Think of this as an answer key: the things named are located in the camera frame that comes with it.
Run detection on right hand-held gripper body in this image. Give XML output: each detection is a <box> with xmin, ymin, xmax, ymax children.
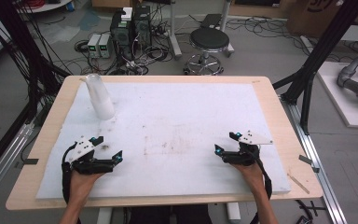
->
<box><xmin>221</xmin><ymin>130</ymin><xmax>274</xmax><ymax>167</ymax></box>

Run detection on person's left hand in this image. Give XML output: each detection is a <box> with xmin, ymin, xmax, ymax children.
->
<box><xmin>69</xmin><ymin>169</ymin><xmax>105</xmax><ymax>201</ymax></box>

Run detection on person's right hand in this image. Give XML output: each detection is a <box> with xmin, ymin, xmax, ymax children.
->
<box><xmin>229</xmin><ymin>161</ymin><xmax>267</xmax><ymax>196</ymax></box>

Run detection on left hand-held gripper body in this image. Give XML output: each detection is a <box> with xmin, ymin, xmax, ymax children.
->
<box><xmin>66</xmin><ymin>135</ymin><xmax>116</xmax><ymax>175</ymax></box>

